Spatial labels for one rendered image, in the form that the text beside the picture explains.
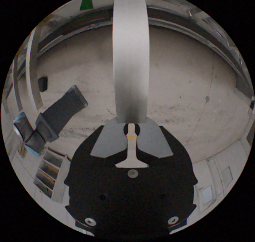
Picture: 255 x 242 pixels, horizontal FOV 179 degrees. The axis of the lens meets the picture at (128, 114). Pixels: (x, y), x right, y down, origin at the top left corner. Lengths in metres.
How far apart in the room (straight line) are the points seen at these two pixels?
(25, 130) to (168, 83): 1.34
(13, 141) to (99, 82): 1.00
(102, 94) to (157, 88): 0.60
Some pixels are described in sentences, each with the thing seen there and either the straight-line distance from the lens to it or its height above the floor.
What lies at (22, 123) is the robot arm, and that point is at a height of 0.80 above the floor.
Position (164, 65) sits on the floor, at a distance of 1.00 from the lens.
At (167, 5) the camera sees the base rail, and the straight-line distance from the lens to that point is 0.36.
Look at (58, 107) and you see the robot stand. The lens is 0.89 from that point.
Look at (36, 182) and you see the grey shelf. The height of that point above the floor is 1.42.
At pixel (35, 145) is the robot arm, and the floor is 0.80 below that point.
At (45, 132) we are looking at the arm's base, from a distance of 0.78.
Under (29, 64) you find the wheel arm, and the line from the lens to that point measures 0.27.
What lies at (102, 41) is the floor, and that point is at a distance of 1.02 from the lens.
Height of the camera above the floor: 0.94
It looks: 58 degrees down
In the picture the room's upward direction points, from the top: 178 degrees counter-clockwise
